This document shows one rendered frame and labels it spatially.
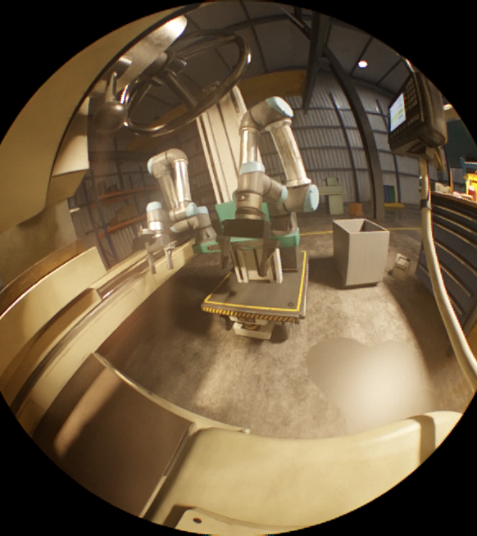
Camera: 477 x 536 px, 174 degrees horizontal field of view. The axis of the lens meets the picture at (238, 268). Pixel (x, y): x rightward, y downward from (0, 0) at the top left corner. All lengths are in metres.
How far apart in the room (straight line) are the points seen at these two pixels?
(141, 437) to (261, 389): 0.74
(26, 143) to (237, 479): 0.49
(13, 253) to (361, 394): 1.50
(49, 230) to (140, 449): 0.61
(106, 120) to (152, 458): 0.48
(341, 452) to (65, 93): 0.51
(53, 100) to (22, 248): 0.49
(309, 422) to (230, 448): 0.65
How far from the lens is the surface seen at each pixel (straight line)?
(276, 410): 0.95
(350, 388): 1.03
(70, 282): 0.55
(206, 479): 0.36
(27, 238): 0.62
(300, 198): 0.68
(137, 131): 0.45
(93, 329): 0.76
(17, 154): 0.22
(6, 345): 0.59
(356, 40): 10.72
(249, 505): 0.36
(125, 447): 0.45
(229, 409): 0.99
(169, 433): 0.38
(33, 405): 0.87
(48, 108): 0.18
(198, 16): 8.08
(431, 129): 0.53
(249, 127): 0.75
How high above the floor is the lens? 0.93
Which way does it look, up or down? 24 degrees down
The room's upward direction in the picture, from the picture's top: 14 degrees counter-clockwise
